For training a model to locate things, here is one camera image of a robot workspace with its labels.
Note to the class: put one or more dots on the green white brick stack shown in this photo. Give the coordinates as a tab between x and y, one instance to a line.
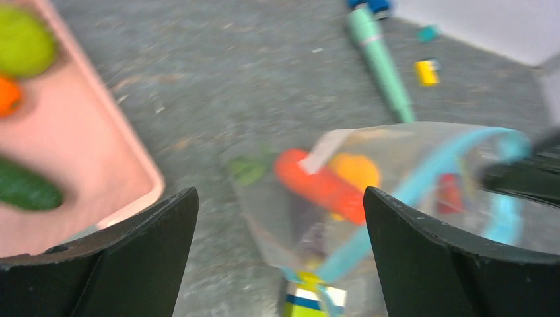
310	296

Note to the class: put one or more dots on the orange green toy mango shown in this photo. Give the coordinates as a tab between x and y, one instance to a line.
11	96

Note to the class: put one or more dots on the clear zip top bag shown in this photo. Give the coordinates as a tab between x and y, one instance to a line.
411	158

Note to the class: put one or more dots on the yellow small brick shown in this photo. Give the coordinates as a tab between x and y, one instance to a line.
427	72

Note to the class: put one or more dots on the teal triangle block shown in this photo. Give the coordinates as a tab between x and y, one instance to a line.
428	33

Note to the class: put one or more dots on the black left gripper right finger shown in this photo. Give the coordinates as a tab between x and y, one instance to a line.
430	268

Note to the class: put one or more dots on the blue toy car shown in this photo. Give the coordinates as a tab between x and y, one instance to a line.
381	9

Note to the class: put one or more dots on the pink plastic basket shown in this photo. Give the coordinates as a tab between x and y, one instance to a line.
71	130

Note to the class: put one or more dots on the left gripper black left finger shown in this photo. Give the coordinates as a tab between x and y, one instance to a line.
132	268

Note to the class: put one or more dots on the mint green toy microphone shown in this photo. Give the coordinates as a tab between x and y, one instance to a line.
367	34

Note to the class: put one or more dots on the green toy pear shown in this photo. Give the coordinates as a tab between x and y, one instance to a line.
28	46

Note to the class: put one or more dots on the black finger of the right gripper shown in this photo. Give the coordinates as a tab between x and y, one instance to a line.
534	177

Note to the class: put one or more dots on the yellow toy corn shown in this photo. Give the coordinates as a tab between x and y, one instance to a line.
359	172

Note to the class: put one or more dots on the dark green toy cucumber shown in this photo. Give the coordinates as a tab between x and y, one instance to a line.
28	190

